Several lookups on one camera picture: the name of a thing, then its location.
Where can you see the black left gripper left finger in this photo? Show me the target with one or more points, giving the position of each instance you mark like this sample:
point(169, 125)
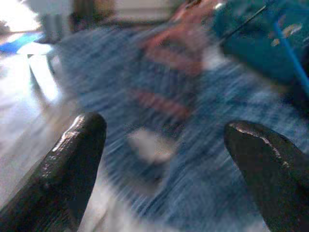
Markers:
point(62, 174)

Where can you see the navy garment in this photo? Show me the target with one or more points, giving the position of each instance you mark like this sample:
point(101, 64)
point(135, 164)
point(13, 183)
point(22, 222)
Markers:
point(299, 99)

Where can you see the blue plaid shorts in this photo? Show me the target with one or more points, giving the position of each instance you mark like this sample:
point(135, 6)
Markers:
point(205, 181)

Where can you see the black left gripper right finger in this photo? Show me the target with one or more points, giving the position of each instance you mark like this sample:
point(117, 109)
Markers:
point(277, 181)

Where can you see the blue floor mat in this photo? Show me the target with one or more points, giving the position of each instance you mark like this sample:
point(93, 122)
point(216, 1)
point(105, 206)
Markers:
point(17, 44)

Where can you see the blue plastic hanger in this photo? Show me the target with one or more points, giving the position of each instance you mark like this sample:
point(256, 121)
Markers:
point(292, 56)

